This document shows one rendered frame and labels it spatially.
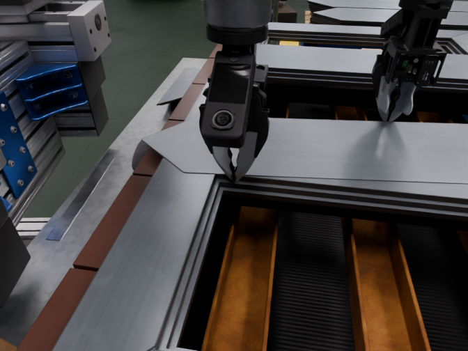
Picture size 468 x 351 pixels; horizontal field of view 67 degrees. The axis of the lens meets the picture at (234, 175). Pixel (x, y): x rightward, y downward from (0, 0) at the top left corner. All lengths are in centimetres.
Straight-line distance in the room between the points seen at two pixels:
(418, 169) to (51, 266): 61
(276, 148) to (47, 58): 51
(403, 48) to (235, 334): 49
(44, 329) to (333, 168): 42
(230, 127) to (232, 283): 30
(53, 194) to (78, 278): 157
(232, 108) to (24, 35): 56
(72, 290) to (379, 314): 42
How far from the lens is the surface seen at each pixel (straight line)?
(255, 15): 40
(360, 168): 57
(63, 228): 74
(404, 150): 63
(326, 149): 59
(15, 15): 85
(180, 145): 59
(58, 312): 43
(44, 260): 70
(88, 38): 80
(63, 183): 206
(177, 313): 38
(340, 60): 99
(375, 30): 129
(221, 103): 38
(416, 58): 62
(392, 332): 59
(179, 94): 107
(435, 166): 62
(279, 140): 60
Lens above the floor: 116
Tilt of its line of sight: 37 degrees down
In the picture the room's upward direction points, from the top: straight up
